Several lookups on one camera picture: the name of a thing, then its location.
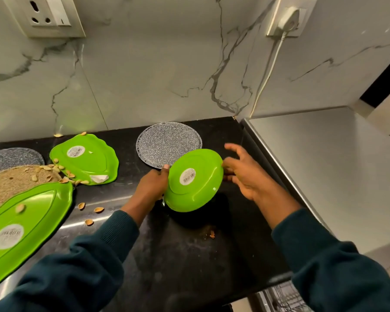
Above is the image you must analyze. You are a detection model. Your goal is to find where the person's right hand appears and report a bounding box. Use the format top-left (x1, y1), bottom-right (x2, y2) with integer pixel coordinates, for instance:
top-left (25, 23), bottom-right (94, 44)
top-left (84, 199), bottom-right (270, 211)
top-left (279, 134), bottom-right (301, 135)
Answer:
top-left (222, 143), bottom-right (290, 206)

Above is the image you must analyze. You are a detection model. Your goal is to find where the person's left hand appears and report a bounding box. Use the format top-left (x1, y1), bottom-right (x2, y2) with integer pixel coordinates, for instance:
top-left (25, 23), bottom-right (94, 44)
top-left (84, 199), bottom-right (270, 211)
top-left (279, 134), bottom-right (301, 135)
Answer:
top-left (135, 164), bottom-right (171, 209)

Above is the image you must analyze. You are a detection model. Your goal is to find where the round green plastic plate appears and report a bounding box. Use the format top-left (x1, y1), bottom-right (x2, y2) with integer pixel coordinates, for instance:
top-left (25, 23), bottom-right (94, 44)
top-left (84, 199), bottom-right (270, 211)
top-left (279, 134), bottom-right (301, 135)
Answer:
top-left (163, 148), bottom-right (224, 213)

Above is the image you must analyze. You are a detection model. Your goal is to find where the person's left forearm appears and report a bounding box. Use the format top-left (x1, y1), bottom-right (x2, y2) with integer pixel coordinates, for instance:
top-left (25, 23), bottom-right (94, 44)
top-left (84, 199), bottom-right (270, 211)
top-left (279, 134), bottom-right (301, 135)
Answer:
top-left (0, 197), bottom-right (151, 312)

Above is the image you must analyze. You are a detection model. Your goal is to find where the person's right forearm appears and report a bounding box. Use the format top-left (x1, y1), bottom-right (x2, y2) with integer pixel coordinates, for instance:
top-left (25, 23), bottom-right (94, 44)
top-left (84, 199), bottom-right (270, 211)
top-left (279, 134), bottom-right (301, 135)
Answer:
top-left (256, 191), bottom-right (390, 312)

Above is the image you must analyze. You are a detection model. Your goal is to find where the round grey glitter coaster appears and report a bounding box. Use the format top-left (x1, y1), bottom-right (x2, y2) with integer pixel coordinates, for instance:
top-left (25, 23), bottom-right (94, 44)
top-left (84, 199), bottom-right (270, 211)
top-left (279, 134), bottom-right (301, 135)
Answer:
top-left (0, 147), bottom-right (45, 174)
top-left (136, 122), bottom-right (203, 169)

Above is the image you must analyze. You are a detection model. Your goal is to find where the small green leaf-shaped plate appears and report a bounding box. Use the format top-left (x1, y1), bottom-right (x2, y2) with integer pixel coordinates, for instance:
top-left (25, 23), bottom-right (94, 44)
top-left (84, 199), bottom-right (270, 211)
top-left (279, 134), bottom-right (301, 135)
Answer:
top-left (49, 133), bottom-right (119, 186)

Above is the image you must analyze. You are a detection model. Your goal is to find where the silver steel counter unit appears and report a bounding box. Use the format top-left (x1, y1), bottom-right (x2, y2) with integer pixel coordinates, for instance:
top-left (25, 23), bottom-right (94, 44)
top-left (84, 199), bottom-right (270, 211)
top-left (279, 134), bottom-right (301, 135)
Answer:
top-left (241, 106), bottom-right (390, 257)

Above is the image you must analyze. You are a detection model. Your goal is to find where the pile of pistachio shells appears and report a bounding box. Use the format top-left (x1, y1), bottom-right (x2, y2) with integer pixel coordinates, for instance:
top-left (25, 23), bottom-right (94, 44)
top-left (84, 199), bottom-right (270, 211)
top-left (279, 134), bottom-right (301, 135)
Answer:
top-left (23, 158), bottom-right (90, 187)

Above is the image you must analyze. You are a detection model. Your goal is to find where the long green leaf-shaped tray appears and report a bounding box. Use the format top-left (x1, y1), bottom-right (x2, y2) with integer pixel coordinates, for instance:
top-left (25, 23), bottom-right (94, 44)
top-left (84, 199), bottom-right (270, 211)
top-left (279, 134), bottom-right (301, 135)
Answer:
top-left (0, 182), bottom-right (74, 291)

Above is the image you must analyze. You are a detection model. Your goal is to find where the white power plug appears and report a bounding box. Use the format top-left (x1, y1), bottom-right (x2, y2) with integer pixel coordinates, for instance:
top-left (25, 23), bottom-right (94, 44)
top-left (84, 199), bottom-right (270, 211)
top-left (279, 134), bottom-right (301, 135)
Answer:
top-left (277, 6), bottom-right (300, 33)

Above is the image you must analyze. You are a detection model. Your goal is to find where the white power cable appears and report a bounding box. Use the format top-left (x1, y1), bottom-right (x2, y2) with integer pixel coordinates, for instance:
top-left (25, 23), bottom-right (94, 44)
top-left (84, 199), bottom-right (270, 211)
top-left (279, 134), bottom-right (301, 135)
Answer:
top-left (249, 30), bottom-right (288, 119)

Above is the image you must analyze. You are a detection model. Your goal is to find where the wire dish rack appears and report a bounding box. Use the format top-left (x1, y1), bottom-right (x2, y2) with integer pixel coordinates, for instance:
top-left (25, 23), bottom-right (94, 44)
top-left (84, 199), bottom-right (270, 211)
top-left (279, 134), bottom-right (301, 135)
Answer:
top-left (263, 280), bottom-right (314, 312)

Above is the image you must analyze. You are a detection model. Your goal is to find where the black wall panel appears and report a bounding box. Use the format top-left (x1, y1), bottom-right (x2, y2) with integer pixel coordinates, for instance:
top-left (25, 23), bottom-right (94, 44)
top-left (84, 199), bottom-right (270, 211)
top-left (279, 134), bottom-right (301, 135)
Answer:
top-left (360, 49), bottom-right (390, 108)

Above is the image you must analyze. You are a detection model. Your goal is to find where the white wall socket with switch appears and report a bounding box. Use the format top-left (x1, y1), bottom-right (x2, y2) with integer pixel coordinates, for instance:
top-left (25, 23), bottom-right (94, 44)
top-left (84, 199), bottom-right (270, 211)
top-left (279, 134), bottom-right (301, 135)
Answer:
top-left (2, 0), bottom-right (86, 39)

